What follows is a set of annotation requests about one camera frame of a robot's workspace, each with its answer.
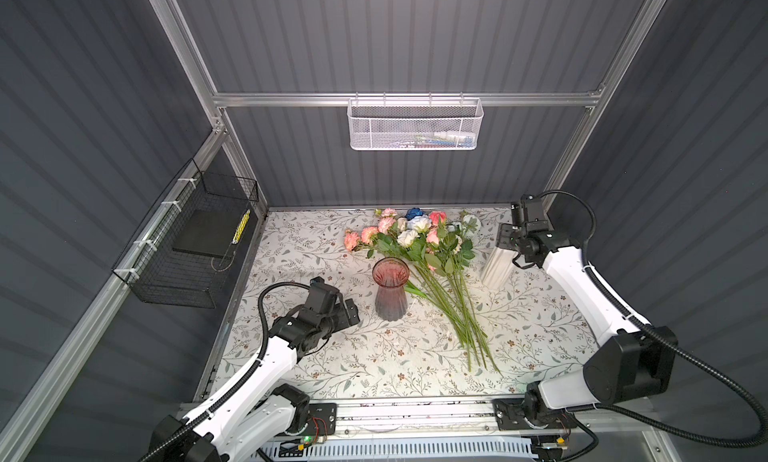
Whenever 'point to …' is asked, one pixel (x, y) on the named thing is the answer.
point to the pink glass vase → (390, 275)
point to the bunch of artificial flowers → (433, 251)
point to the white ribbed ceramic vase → (496, 268)
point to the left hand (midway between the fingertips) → (345, 313)
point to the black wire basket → (182, 255)
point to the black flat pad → (210, 231)
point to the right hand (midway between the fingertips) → (517, 235)
